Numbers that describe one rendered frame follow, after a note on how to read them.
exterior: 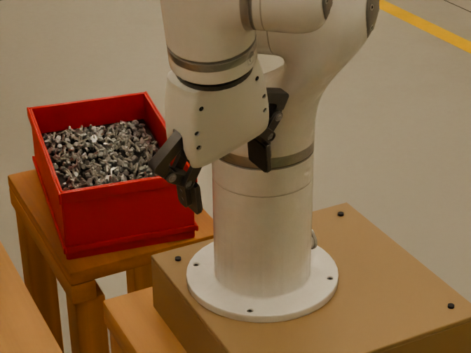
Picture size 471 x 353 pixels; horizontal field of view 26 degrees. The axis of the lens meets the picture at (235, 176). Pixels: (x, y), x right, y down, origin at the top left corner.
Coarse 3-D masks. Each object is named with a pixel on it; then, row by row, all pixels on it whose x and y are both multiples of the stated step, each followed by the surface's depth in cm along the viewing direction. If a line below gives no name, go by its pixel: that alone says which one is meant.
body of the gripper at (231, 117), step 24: (168, 72) 97; (168, 96) 97; (192, 96) 95; (216, 96) 96; (240, 96) 98; (264, 96) 101; (168, 120) 99; (192, 120) 96; (216, 120) 98; (240, 120) 100; (264, 120) 103; (192, 144) 98; (216, 144) 100; (240, 144) 103
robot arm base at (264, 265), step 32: (224, 192) 118; (256, 192) 115; (288, 192) 116; (224, 224) 120; (256, 224) 117; (288, 224) 118; (224, 256) 122; (256, 256) 120; (288, 256) 120; (320, 256) 130; (192, 288) 124; (224, 288) 124; (256, 288) 122; (288, 288) 123; (320, 288) 124; (256, 320) 120
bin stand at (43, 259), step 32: (32, 192) 174; (32, 224) 169; (32, 256) 182; (64, 256) 156; (96, 256) 156; (128, 256) 156; (32, 288) 185; (64, 288) 158; (96, 288) 159; (128, 288) 200; (96, 320) 159; (96, 352) 162
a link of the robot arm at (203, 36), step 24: (168, 0) 89; (192, 0) 87; (216, 0) 87; (240, 0) 86; (168, 24) 91; (192, 24) 89; (216, 24) 89; (240, 24) 88; (192, 48) 91; (216, 48) 90; (240, 48) 92
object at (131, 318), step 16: (112, 304) 137; (128, 304) 137; (144, 304) 137; (112, 320) 136; (128, 320) 134; (144, 320) 134; (160, 320) 134; (128, 336) 131; (144, 336) 131; (160, 336) 131; (128, 352) 132; (144, 352) 128; (160, 352) 128; (176, 352) 128
